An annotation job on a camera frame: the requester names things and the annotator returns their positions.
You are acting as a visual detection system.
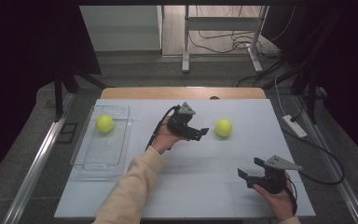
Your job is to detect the yellow tennis ball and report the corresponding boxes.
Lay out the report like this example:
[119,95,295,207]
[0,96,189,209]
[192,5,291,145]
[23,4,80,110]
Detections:
[95,114,116,134]
[214,118,234,138]

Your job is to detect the wooden table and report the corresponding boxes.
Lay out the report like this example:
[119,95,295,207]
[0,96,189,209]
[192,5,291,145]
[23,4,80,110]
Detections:
[100,87,268,101]

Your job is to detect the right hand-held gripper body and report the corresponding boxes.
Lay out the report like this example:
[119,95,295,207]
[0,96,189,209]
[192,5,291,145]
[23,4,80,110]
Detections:
[246,154,303,195]

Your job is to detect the black floor frame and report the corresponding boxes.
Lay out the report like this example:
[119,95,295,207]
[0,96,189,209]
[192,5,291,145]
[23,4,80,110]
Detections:
[56,122,79,145]

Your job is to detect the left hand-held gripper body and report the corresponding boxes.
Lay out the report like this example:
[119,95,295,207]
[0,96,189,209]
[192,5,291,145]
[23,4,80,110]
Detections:
[167,102,200,140]

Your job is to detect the person's left hand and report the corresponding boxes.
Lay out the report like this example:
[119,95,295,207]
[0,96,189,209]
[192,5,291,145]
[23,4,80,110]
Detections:
[151,116,182,155]

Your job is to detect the black stand legs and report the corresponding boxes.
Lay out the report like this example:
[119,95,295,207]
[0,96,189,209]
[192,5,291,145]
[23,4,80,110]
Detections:
[291,66,321,125]
[53,72,110,121]

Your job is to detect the dark curtain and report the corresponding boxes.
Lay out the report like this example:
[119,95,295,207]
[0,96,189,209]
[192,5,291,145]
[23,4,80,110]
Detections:
[0,0,103,189]
[261,0,358,172]

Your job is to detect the white cabinet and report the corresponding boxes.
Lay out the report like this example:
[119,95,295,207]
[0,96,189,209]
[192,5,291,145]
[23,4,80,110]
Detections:
[79,5,163,52]

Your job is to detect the white power strip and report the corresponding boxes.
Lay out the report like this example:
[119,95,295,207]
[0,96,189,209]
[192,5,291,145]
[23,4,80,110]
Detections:
[282,114,309,139]

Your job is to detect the metal floor rail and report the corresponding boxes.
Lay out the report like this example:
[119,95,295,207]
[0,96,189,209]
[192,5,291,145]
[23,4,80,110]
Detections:
[293,95,358,224]
[2,92,77,224]

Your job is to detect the black floor cable bundle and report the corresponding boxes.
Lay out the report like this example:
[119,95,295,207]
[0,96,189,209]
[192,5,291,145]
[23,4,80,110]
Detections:
[188,29,282,59]

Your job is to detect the white metal desk frame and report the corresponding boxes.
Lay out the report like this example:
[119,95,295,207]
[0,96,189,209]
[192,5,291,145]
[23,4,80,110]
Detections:
[181,5,270,75]

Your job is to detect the clear plastic container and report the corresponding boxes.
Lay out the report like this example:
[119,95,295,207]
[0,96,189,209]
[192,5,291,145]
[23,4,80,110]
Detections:
[70,105,133,181]

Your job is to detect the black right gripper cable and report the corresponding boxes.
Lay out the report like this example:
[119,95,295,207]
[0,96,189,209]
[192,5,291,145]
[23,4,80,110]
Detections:
[281,127,346,216]

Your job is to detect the person's right hand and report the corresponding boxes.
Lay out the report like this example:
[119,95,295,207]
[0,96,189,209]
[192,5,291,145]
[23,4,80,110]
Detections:
[253,179,295,223]

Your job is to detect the white table cover sheet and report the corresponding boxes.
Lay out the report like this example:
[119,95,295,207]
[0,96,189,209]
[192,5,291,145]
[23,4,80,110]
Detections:
[54,98,316,218]

